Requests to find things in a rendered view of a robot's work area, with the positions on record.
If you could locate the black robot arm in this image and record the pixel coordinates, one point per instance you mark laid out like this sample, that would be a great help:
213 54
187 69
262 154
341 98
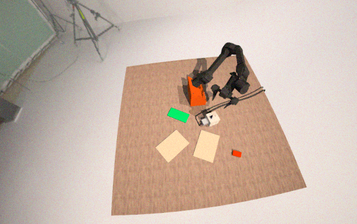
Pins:
241 85

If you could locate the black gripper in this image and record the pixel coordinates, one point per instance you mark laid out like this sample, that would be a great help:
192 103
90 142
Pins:
233 100

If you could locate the green flat rectangular slab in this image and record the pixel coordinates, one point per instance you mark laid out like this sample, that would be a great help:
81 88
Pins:
179 115

